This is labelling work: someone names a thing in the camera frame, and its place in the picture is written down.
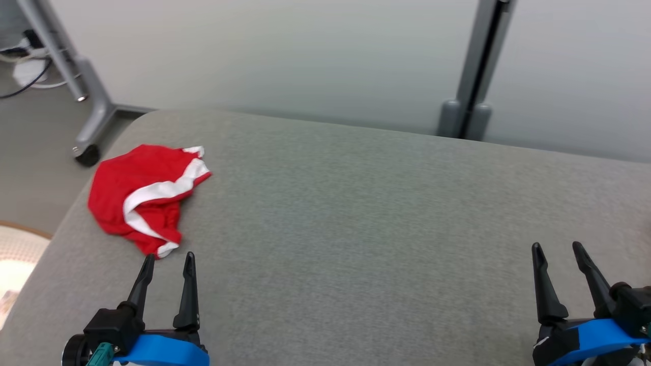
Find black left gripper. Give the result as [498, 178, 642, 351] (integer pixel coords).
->
[118, 252, 206, 351]

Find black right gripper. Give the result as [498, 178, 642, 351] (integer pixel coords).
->
[531, 242, 617, 340]

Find red shorts with white trim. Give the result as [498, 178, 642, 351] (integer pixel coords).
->
[87, 144, 212, 260]

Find beige round laundry basket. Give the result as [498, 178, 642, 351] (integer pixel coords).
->
[0, 220, 52, 331]

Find grey wheeled stand leg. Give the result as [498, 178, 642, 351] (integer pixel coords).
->
[17, 0, 153, 167]

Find white power plug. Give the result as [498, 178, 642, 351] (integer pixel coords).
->
[12, 57, 50, 88]

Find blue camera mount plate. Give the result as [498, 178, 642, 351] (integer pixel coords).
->
[113, 333, 210, 366]
[532, 318, 651, 366]

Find teal cable connector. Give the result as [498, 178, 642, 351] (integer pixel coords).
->
[85, 342, 113, 366]

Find black floor cable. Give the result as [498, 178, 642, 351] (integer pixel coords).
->
[0, 56, 52, 100]

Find grey partition post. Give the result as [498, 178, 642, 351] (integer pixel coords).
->
[437, 0, 518, 140]

